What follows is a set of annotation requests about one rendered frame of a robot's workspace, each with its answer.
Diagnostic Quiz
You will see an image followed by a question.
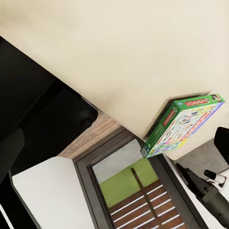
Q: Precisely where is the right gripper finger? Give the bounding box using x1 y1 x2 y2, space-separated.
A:
185 168 213 194
176 163 196 192

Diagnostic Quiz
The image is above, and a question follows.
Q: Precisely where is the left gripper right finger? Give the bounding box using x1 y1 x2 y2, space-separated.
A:
214 127 229 165

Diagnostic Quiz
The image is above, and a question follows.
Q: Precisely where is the board game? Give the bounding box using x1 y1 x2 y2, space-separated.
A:
140 94 226 159

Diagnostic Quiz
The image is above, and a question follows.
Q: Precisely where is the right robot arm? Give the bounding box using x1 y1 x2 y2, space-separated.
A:
176 163 229 229

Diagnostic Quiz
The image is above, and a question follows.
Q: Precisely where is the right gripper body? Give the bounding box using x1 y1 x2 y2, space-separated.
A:
188 184 229 217

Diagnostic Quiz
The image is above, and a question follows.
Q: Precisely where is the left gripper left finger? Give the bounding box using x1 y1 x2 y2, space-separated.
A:
0 127 25 184

